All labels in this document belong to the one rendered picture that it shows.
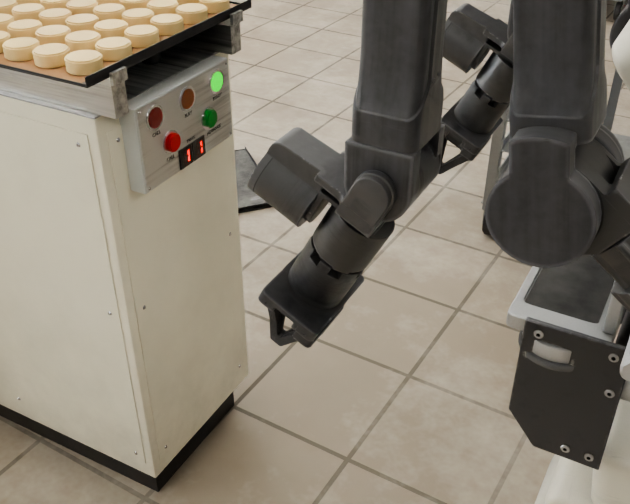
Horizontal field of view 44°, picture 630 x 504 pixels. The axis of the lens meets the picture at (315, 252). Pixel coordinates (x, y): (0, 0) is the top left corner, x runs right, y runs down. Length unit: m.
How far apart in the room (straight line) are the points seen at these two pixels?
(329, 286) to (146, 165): 0.56
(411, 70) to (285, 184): 0.16
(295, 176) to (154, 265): 0.70
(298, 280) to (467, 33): 0.45
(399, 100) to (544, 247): 0.15
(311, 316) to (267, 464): 1.02
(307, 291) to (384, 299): 1.43
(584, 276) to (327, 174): 0.33
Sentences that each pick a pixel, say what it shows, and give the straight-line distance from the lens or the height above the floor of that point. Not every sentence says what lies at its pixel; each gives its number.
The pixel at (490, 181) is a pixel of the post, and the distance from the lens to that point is 2.28.
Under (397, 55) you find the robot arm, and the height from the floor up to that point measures 1.10.
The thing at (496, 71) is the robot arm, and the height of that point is 0.93.
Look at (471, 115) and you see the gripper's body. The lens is 1.06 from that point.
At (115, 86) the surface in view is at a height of 0.89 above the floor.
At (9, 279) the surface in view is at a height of 0.47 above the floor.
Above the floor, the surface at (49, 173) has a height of 0.72.
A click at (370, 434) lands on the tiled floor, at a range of 1.77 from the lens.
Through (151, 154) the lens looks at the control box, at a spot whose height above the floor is 0.76.
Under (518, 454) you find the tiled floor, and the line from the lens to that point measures 1.78.
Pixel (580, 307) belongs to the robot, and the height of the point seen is 0.81.
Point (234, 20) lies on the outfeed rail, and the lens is 1.32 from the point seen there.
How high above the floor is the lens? 1.29
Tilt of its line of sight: 34 degrees down
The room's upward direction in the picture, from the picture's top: straight up
